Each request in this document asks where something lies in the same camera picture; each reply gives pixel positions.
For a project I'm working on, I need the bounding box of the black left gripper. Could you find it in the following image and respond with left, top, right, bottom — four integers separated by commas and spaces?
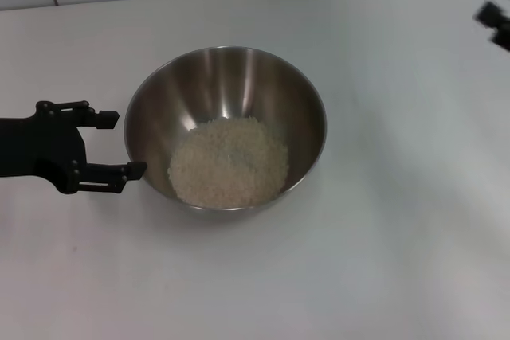
0, 99, 147, 194

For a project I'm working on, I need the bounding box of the stainless steel mixing bowl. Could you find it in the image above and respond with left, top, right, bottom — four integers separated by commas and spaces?
124, 45, 328, 213

